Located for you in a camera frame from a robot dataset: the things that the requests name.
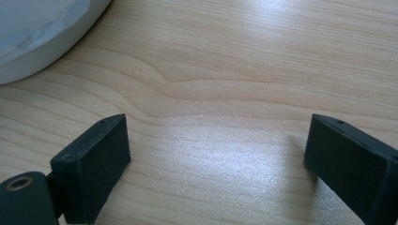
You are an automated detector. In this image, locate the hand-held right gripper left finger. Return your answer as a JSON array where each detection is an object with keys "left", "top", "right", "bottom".
[{"left": 50, "top": 112, "right": 132, "bottom": 225}]

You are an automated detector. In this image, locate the white trash bin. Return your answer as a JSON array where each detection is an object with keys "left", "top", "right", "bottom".
[{"left": 0, "top": 0, "right": 113, "bottom": 85}]

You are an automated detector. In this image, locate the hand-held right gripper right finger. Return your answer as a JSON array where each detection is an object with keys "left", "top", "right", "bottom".
[{"left": 303, "top": 113, "right": 398, "bottom": 225}]

